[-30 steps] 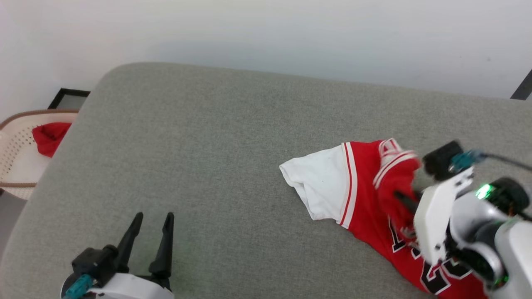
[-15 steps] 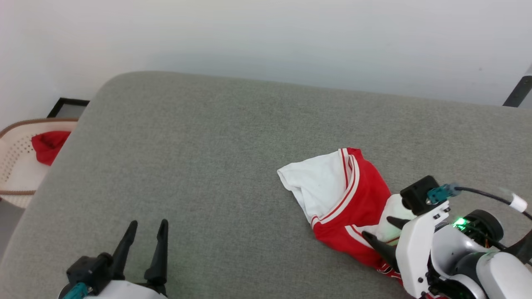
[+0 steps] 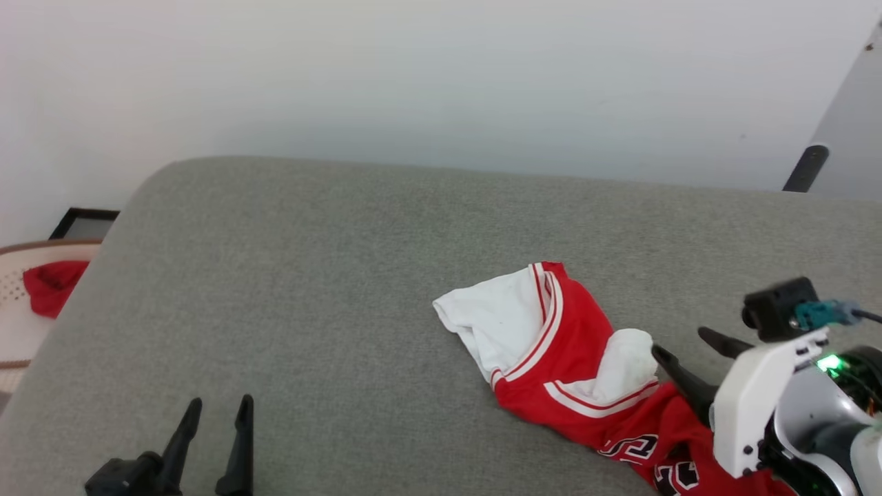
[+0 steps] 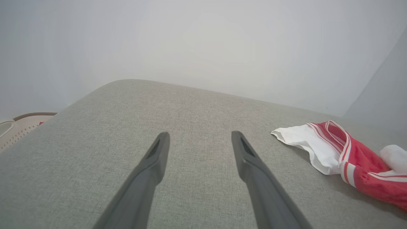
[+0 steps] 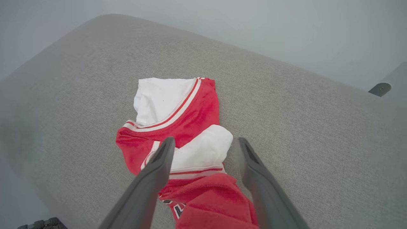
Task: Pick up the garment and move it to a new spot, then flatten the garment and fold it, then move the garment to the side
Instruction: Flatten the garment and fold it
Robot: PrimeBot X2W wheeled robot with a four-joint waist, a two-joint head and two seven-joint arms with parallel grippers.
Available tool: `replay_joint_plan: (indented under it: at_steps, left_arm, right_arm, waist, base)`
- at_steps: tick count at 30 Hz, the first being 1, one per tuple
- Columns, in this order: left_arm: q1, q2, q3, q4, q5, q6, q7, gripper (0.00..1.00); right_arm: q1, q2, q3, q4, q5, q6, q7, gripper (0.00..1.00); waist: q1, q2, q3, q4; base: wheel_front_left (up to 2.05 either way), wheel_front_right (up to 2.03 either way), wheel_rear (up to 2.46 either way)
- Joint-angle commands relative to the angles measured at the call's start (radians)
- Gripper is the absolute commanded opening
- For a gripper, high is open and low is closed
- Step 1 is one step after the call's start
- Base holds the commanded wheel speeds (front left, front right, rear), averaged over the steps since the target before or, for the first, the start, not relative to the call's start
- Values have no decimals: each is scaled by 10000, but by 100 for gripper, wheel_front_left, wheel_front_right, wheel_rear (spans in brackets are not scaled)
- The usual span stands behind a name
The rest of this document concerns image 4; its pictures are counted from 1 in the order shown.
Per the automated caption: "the grey fabric sofa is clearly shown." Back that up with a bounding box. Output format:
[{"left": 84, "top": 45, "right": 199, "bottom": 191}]
[{"left": 0, "top": 79, "right": 407, "bottom": 229}]

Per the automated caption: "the beige laundry basket brown rim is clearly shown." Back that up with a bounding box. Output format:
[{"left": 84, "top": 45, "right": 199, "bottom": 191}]
[{"left": 0, "top": 112, "right": 58, "bottom": 154}]

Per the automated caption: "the red and white basketball jersey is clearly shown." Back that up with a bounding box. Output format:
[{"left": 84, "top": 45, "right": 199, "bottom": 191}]
[{"left": 271, "top": 120, "right": 407, "bottom": 212}]

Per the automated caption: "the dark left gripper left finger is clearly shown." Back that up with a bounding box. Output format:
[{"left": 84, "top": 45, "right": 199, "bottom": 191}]
[{"left": 92, "top": 132, "right": 171, "bottom": 229}]

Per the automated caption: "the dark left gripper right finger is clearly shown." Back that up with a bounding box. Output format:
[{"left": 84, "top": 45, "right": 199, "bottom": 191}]
[{"left": 231, "top": 130, "right": 313, "bottom": 229}]

